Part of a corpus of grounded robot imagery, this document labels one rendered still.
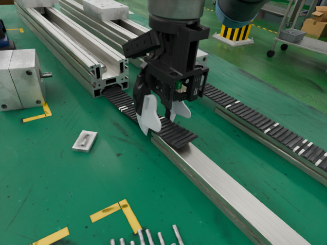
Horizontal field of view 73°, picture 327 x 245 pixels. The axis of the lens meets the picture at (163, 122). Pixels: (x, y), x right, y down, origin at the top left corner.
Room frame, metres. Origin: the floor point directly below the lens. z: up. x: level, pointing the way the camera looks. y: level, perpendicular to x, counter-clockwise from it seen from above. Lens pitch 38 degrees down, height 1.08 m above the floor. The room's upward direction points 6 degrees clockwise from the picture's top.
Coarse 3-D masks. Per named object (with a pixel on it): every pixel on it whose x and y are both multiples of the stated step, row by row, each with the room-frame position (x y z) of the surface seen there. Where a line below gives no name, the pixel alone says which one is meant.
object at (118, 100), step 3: (123, 96) 0.46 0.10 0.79; (126, 96) 0.46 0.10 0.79; (129, 96) 0.46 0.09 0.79; (114, 99) 0.44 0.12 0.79; (117, 99) 0.44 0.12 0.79; (120, 99) 0.45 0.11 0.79; (123, 99) 0.44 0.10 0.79; (126, 99) 0.45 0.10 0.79; (111, 102) 0.43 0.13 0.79; (114, 102) 0.43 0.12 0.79; (117, 102) 0.43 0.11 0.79
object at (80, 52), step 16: (32, 16) 0.80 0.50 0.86; (48, 16) 0.92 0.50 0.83; (64, 16) 0.82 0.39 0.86; (48, 32) 0.67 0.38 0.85; (64, 32) 0.73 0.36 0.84; (80, 32) 0.67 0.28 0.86; (48, 48) 0.71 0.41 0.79; (64, 48) 0.60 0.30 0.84; (80, 48) 0.54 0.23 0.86; (96, 48) 0.59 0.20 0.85; (112, 48) 0.57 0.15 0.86; (64, 64) 0.59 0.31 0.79; (80, 64) 0.51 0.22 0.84; (96, 64) 0.46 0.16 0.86; (112, 64) 0.52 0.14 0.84; (80, 80) 0.50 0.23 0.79; (96, 80) 0.46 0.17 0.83; (112, 80) 0.50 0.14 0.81; (128, 80) 0.51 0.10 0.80; (96, 96) 0.45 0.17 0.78
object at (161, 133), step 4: (176, 124) 0.33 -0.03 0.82; (168, 128) 0.32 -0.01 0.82; (172, 128) 0.32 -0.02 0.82; (176, 128) 0.32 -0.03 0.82; (180, 128) 0.32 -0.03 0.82; (156, 132) 0.30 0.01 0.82; (160, 132) 0.30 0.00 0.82; (164, 132) 0.30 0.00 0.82; (168, 132) 0.30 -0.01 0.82; (172, 132) 0.31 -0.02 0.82; (160, 136) 0.29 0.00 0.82
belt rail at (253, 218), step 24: (168, 144) 0.28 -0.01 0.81; (192, 144) 0.29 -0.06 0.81; (192, 168) 0.24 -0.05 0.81; (216, 168) 0.24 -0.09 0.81; (216, 192) 0.20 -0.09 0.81; (240, 192) 0.20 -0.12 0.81; (240, 216) 0.16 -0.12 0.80; (264, 216) 0.16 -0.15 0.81; (264, 240) 0.14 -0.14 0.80; (288, 240) 0.14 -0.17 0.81
